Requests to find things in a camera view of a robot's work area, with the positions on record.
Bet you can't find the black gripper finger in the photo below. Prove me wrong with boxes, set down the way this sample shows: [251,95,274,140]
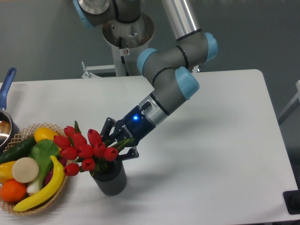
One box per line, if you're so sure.
[116,146,139,161]
[100,117,116,143]

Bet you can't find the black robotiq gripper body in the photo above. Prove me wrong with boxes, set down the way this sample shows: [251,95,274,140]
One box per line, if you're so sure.
[109,105,156,147]

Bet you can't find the red tulip bouquet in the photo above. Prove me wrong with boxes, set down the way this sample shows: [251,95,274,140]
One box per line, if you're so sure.
[53,122,134,177]

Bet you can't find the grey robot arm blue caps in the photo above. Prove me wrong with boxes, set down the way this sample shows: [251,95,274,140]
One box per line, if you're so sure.
[73,0,218,160]

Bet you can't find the dark grey ribbed vase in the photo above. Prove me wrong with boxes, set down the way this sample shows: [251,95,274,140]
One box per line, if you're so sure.
[90,161,127,196]

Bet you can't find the red purple vegetable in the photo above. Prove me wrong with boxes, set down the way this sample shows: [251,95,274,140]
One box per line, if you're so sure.
[44,157,68,186]

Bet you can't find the green bok choy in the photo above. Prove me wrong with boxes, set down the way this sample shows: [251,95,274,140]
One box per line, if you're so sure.
[27,139,59,195]

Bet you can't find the yellow banana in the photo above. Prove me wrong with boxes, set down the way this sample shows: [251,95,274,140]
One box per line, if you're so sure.
[13,155,65,212]

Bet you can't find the green cucumber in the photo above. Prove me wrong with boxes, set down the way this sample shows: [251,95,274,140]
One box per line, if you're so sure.
[0,136,36,164]

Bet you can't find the beige round slice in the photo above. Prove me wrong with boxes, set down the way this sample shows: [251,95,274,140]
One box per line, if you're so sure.
[12,157,39,183]

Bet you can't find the yellow pepper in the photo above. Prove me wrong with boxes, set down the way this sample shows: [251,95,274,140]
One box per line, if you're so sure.
[0,161,15,183]

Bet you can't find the orange fruit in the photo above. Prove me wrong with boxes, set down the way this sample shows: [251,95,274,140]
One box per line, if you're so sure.
[0,180,27,202]

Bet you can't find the white furniture leg right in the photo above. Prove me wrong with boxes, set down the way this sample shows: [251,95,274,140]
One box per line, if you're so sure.
[277,80,300,126]

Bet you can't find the black device at table edge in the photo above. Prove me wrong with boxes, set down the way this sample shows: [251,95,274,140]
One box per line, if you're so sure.
[283,190,300,215]

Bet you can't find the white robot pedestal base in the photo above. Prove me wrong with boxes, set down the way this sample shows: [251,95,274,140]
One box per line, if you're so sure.
[81,12,167,79]

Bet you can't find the blue handled saucepan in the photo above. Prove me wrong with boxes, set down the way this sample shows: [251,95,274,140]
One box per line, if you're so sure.
[0,67,19,155]

